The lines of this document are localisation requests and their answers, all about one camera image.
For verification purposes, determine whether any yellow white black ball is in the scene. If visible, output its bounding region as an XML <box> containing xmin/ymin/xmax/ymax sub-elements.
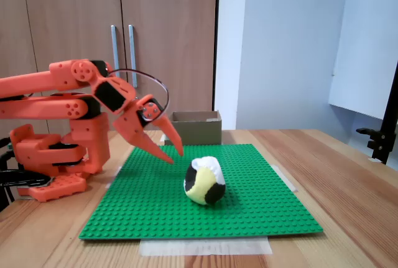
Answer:
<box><xmin>183</xmin><ymin>155</ymin><xmax>227</xmax><ymax>206</ymax></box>

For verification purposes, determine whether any cardboard box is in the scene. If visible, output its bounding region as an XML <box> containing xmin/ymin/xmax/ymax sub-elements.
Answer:
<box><xmin>164</xmin><ymin>110</ymin><xmax>223</xmax><ymax>146</ymax></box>

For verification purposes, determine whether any brown wooden cabinet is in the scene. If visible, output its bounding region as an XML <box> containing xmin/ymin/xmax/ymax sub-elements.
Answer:
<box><xmin>0</xmin><ymin>0</ymin><xmax>220</xmax><ymax>135</ymax></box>

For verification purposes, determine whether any green studded baseplate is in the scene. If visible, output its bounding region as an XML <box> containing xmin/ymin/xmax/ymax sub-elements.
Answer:
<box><xmin>78</xmin><ymin>143</ymin><xmax>324</xmax><ymax>241</ymax></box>

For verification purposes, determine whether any gripper motor cable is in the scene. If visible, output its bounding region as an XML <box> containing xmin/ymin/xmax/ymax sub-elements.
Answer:
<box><xmin>107</xmin><ymin>68</ymin><xmax>171</xmax><ymax>123</ymax></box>

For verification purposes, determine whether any silver cabinet handle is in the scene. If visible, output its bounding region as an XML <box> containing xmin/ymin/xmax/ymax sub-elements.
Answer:
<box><xmin>128</xmin><ymin>24</ymin><xmax>139</xmax><ymax>88</ymax></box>
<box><xmin>111</xmin><ymin>24</ymin><xmax>121</xmax><ymax>78</ymax></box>

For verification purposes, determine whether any black power cable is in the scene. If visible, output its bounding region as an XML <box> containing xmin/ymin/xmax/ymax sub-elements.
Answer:
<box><xmin>0</xmin><ymin>137</ymin><xmax>16</xmax><ymax>213</ymax></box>

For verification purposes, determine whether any black camera stand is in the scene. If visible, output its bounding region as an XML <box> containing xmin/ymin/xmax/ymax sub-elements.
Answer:
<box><xmin>356</xmin><ymin>61</ymin><xmax>398</xmax><ymax>165</ymax></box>

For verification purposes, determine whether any white wall panel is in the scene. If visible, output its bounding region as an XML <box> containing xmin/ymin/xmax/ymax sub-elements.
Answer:
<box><xmin>328</xmin><ymin>0</ymin><xmax>398</xmax><ymax>120</ymax></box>

